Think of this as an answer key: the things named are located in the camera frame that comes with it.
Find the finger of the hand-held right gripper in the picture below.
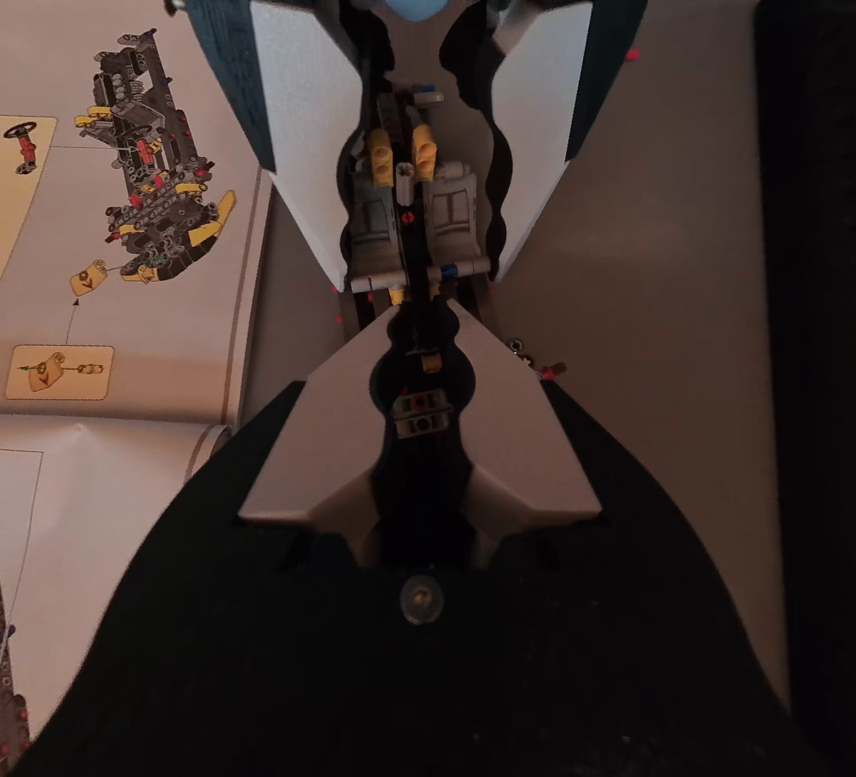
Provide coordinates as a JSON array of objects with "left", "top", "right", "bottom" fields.
[
  {"left": 249, "top": 0, "right": 370, "bottom": 294},
  {"left": 487, "top": 1, "right": 595, "bottom": 284}
]

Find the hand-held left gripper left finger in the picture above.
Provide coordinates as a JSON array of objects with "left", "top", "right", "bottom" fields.
[{"left": 237, "top": 305, "right": 403, "bottom": 568}]

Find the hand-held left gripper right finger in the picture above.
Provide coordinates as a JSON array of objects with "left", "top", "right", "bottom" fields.
[{"left": 447, "top": 297, "right": 604, "bottom": 568}]

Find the grey lego panel piece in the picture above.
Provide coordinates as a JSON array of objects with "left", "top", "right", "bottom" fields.
[{"left": 424, "top": 161, "right": 494, "bottom": 281}]

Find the lego car chassis model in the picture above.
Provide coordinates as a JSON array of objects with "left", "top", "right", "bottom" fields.
[{"left": 331, "top": 84, "right": 569, "bottom": 458}]

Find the open lego instruction booklet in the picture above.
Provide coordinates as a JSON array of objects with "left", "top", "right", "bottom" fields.
[{"left": 0, "top": 0, "right": 275, "bottom": 746}]

